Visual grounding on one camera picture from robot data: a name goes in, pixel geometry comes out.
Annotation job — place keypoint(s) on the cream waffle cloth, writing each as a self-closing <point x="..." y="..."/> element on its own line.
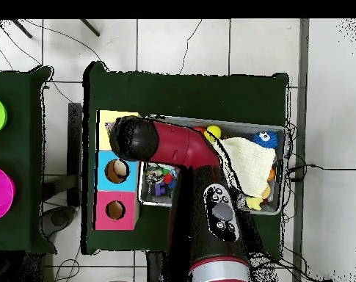
<point x="251" y="164"/>

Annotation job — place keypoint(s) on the colourful polka-dot cloth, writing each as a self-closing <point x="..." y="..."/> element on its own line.
<point x="108" y="126"/>

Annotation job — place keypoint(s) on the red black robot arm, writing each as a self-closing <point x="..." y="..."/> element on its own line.
<point x="177" y="147"/>

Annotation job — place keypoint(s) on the wooden box with three holes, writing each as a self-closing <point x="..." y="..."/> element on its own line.
<point x="127" y="211"/>

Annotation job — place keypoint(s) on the shallow mesh bin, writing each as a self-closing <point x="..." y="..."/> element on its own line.
<point x="271" y="209"/>

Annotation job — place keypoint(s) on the orange ball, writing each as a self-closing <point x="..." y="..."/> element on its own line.
<point x="198" y="128"/>

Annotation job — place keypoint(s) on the yellow ball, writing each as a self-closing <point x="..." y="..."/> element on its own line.
<point x="213" y="131"/>

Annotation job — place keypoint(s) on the dark green tablecloth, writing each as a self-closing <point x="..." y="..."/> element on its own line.
<point x="25" y="161"/>
<point x="183" y="94"/>

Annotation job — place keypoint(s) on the blue spiky toy with eyes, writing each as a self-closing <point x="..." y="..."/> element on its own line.
<point x="265" y="140"/>

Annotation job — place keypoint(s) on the black tripod leg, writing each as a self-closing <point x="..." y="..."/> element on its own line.
<point x="90" y="28"/>
<point x="22" y="28"/>

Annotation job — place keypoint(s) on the pink bowl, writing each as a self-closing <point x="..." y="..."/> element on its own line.
<point x="0" y="192"/>

